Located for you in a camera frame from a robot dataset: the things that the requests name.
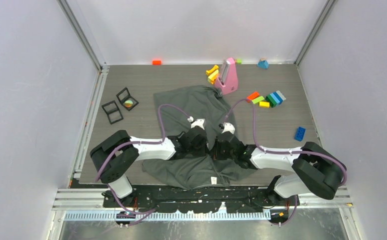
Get black brooch box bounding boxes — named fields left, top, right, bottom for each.
left=116, top=87, right=139, bottom=111
left=101, top=100, right=124, bottom=125

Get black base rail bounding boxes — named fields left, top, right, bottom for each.
left=52, top=185, right=354, bottom=223

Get red block by wall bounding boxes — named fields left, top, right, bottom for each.
left=152, top=59, right=162, bottom=65

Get yellow curved blocks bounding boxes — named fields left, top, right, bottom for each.
left=205, top=65, right=219, bottom=85

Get small yellow block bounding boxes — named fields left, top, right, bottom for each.
left=259, top=101, right=271, bottom=108

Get lime green block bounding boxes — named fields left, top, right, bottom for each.
left=251, top=95, right=265, bottom=104

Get black brooch box far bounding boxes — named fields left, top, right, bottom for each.
left=116, top=87, right=139, bottom=111

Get blue flat brick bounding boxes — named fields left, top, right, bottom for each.
left=294, top=126, right=306, bottom=142

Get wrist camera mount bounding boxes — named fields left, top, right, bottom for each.
left=187, top=116, right=206, bottom=130
left=218, top=122, right=236, bottom=135

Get blue triangular block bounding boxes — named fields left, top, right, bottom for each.
left=257, top=58, right=270, bottom=70

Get pink metronome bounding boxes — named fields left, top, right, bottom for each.
left=214, top=57, right=239, bottom=96

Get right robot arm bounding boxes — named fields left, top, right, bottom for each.
left=210, top=131, right=347, bottom=206

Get grey t-shirt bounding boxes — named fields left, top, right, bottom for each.
left=142, top=85, right=255, bottom=190

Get black brooch box near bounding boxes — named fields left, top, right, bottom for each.
left=101, top=100, right=124, bottom=125

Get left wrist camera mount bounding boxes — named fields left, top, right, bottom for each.
left=187, top=116, right=206, bottom=130

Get orange long block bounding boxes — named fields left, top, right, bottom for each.
left=246, top=91, right=260, bottom=103

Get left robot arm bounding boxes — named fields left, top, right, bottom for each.
left=89, top=126, right=208, bottom=207

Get stacked blue green bricks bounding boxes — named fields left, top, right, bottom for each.
left=265, top=90, right=286, bottom=108

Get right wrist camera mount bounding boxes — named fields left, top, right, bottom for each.
left=218, top=122, right=236, bottom=135

